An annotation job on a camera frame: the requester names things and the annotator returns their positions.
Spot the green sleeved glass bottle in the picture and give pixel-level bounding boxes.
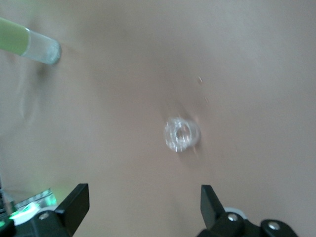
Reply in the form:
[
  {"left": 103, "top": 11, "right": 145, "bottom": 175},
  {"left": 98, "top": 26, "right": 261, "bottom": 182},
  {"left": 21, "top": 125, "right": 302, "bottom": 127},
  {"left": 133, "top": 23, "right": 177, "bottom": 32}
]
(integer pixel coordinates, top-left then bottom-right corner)
[{"left": 0, "top": 16, "right": 62, "bottom": 66}]

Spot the clear glass measuring cup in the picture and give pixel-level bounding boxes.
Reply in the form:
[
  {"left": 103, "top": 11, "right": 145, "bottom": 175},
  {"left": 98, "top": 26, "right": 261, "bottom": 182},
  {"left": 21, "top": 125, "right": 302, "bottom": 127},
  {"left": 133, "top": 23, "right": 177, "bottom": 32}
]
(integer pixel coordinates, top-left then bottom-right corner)
[{"left": 163, "top": 116, "right": 201, "bottom": 153}]

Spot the brown table cover sheet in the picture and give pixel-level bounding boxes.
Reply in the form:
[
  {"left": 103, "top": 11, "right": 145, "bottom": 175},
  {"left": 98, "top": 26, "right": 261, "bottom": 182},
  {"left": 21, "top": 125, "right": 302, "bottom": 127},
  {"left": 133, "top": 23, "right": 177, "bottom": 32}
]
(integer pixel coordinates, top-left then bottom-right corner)
[{"left": 0, "top": 0, "right": 316, "bottom": 237}]

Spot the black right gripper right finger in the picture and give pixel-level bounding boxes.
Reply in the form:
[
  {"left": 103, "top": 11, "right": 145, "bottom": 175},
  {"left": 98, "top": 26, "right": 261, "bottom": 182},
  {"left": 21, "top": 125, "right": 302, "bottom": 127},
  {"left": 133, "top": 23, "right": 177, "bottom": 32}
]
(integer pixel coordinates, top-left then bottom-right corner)
[{"left": 199, "top": 185, "right": 299, "bottom": 237}]

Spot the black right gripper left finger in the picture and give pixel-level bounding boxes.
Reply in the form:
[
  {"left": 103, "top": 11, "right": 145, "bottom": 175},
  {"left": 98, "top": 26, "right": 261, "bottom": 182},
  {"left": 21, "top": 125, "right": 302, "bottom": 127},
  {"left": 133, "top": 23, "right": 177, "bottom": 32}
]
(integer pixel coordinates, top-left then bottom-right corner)
[{"left": 14, "top": 183, "right": 89, "bottom": 237}]

